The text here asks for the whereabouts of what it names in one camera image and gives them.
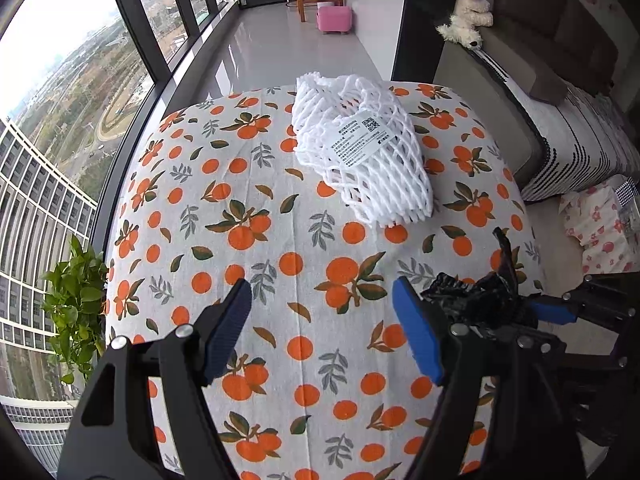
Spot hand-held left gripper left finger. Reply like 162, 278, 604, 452
55, 277, 253, 480

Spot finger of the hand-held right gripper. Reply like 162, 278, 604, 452
527, 275, 640, 326
530, 322, 636, 368

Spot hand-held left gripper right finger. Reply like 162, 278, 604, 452
391, 275, 588, 480

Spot black plastic garbage bag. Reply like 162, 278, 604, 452
420, 226, 538, 331

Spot white foam fruit net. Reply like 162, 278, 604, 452
290, 72, 435, 227

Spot pink floral cloth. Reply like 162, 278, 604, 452
557, 175, 640, 276

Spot orange print tablecloth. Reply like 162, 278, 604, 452
102, 81, 546, 480

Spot green potted plant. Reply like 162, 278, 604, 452
40, 235, 111, 386

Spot black white striped blanket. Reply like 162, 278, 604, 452
467, 45, 640, 203

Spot high-rise apartment building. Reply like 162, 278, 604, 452
0, 115, 98, 478

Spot brown cushion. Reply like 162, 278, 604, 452
527, 62, 571, 106

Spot grey brown sofa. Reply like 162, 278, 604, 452
440, 0, 640, 201

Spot white stuffed dog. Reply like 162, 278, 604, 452
435, 12, 483, 51

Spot pink stool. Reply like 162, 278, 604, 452
316, 5, 353, 36

